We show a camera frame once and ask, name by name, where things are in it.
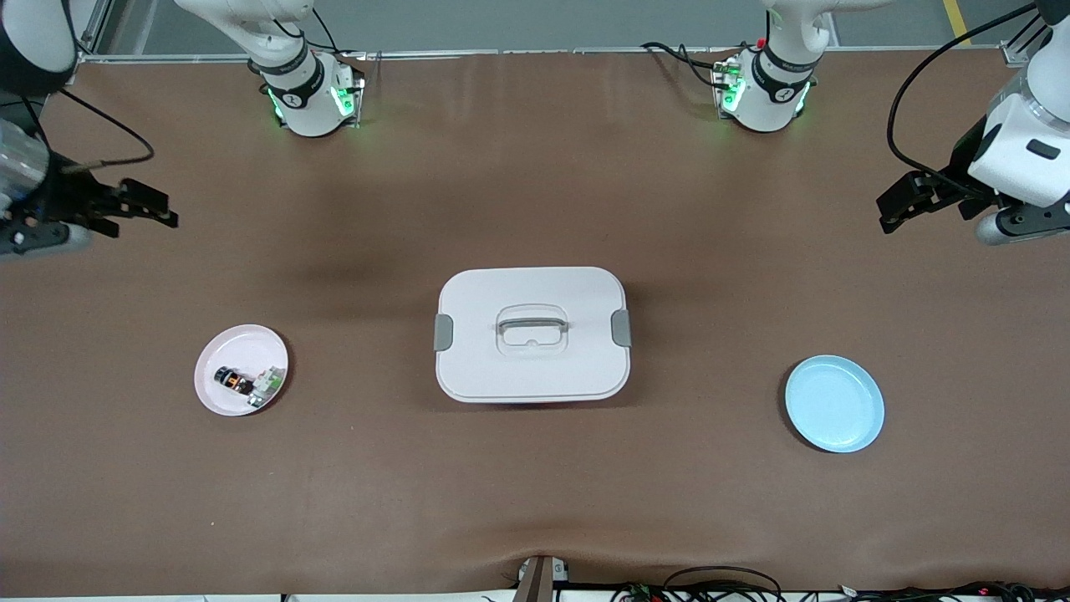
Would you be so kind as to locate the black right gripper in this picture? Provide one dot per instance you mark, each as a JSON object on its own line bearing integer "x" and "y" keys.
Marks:
{"x": 63, "y": 201}

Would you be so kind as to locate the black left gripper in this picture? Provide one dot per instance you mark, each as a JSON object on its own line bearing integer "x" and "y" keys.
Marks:
{"x": 955, "y": 178}

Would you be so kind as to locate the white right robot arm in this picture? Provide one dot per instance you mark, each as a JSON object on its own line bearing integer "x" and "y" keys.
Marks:
{"x": 305, "y": 100}

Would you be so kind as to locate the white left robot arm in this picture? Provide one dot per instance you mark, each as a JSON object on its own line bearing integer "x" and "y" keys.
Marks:
{"x": 769, "y": 92}

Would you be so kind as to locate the pink round plate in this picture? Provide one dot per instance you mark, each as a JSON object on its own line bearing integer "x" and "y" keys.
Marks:
{"x": 226, "y": 351}

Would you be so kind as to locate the light blue round plate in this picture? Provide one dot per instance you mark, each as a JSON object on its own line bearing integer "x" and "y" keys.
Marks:
{"x": 834, "y": 404}

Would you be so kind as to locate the grey box latch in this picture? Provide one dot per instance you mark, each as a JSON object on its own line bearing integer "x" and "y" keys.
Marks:
{"x": 621, "y": 328}
{"x": 443, "y": 333}

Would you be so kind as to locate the white lidded storage box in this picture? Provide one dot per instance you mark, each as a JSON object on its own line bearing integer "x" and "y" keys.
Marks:
{"x": 535, "y": 372}

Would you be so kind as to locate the brown table mat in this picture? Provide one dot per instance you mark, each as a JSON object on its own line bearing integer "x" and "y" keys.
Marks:
{"x": 535, "y": 502}

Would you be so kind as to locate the aluminium frame post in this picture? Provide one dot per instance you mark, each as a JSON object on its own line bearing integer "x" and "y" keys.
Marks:
{"x": 1018, "y": 52}
{"x": 94, "y": 29}

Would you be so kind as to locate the green and white switch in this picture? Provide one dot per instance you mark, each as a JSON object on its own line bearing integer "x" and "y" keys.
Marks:
{"x": 267, "y": 386}

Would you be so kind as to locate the brown metal table bracket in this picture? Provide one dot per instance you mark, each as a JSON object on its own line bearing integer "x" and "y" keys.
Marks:
{"x": 539, "y": 581}

